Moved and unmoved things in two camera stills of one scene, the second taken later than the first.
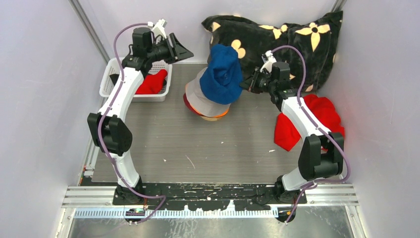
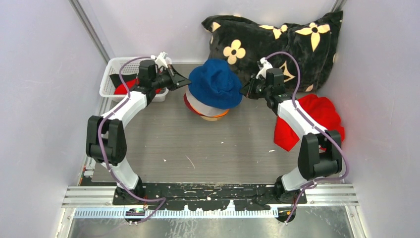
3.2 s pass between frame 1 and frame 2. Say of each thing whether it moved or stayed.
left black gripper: moved
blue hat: moved
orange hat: stayed
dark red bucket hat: stayed
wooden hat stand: stayed
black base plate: stayed
